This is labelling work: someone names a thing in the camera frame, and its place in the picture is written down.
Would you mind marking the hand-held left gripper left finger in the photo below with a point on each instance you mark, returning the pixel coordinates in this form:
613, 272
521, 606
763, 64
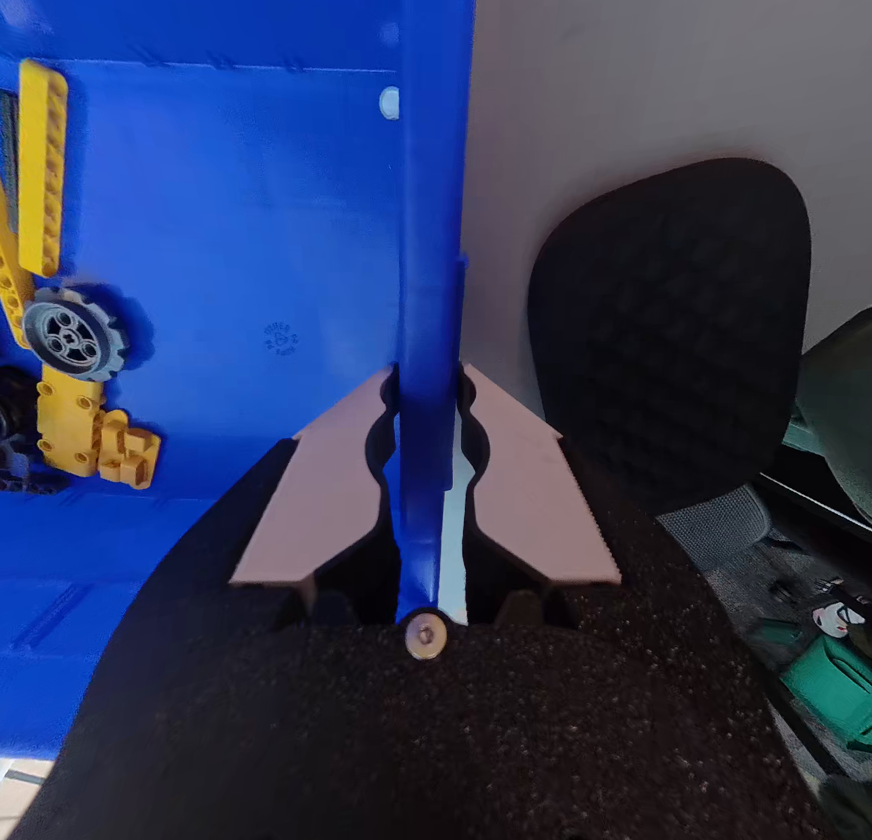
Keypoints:
320, 506

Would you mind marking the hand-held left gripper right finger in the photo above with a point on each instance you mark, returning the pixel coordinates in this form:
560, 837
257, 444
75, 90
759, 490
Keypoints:
538, 506

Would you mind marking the blue plastic bin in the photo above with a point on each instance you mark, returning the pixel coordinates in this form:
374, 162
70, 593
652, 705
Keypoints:
238, 240

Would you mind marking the small yellow lego connector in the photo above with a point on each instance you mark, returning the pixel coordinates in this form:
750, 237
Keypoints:
129, 451

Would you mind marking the yellow lego panel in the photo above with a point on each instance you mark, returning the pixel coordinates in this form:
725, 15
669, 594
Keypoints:
68, 421

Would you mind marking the black lego wheel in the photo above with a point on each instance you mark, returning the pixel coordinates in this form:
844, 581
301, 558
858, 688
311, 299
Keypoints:
13, 404

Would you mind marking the long yellow lego beam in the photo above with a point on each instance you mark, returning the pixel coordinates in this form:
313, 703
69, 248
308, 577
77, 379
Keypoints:
41, 172

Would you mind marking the grey fabric chair seat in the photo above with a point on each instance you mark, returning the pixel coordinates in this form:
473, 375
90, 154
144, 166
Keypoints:
722, 520

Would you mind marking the black mesh chair back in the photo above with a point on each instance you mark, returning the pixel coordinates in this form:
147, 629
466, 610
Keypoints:
667, 336

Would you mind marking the green fabric bag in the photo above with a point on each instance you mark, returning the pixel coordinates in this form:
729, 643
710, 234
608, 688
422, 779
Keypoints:
831, 683

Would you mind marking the white round stud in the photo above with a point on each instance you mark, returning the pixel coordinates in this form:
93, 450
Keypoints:
389, 102

